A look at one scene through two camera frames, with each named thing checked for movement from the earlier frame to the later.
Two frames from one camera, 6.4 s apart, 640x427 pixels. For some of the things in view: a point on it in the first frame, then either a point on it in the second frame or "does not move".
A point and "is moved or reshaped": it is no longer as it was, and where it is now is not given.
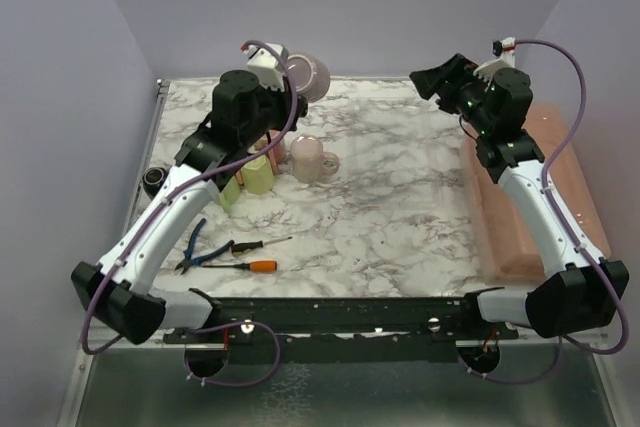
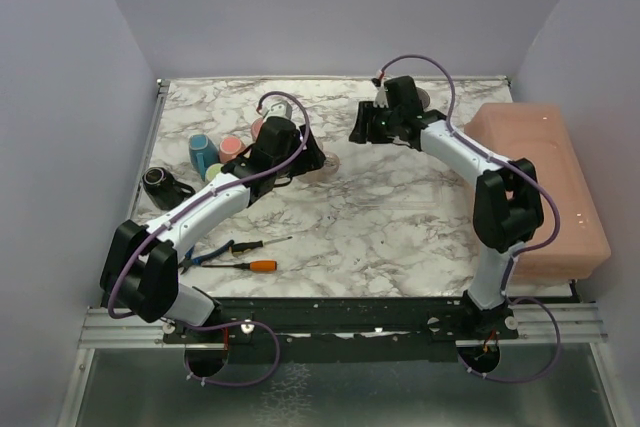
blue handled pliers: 188,260 does not move
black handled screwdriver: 239,248 does not move
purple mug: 310,76 is moved or reshaped
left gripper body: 273,109 → 308,160
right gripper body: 464,99 → 376,125
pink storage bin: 507,248 does not move
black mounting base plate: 354,328 does not move
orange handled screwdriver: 255,266 does not move
